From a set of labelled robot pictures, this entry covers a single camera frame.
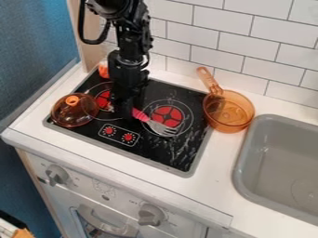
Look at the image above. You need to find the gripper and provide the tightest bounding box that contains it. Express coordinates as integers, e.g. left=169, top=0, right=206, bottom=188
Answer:
left=104, top=49, right=152, bottom=121

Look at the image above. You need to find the red fork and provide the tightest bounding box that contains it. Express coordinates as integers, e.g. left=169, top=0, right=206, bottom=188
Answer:
left=130, top=107, right=180, bottom=138

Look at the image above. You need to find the toy stove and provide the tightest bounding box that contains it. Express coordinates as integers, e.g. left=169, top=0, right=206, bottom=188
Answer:
left=42, top=68, right=216, bottom=179

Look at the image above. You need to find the orange toy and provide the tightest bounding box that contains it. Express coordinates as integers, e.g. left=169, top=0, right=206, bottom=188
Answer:
left=97, top=59, right=113, bottom=80

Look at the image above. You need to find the orange transparent lid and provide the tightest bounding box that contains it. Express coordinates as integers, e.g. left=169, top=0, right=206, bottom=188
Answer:
left=49, top=92, right=101, bottom=129

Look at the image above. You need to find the orange transparent pot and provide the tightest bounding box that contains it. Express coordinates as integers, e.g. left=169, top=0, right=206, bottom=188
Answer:
left=194, top=66, right=257, bottom=135

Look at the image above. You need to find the toy sink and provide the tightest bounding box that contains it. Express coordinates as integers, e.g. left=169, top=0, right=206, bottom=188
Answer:
left=231, top=113, right=318, bottom=228

